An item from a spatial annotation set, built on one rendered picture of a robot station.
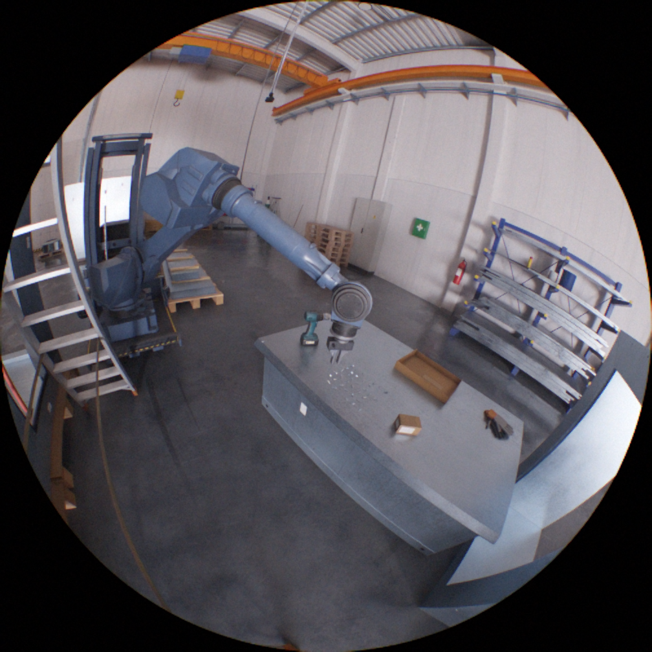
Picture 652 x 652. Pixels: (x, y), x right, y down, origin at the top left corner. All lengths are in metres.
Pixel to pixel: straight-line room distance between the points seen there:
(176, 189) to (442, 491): 1.84
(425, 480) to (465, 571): 0.90
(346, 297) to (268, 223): 0.47
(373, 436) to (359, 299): 0.62
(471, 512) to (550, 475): 0.92
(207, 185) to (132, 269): 0.97
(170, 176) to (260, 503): 1.85
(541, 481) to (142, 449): 2.75
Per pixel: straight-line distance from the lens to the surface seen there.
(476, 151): 6.21
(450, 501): 1.12
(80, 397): 2.14
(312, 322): 1.44
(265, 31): 10.16
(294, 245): 1.02
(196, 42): 9.16
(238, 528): 1.52
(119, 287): 1.92
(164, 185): 1.26
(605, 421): 1.78
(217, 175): 1.18
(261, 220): 1.07
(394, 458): 1.08
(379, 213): 6.32
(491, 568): 1.93
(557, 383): 4.74
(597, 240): 5.79
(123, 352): 2.12
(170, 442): 1.83
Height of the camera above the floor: 1.49
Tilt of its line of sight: 28 degrees down
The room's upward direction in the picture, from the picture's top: 13 degrees clockwise
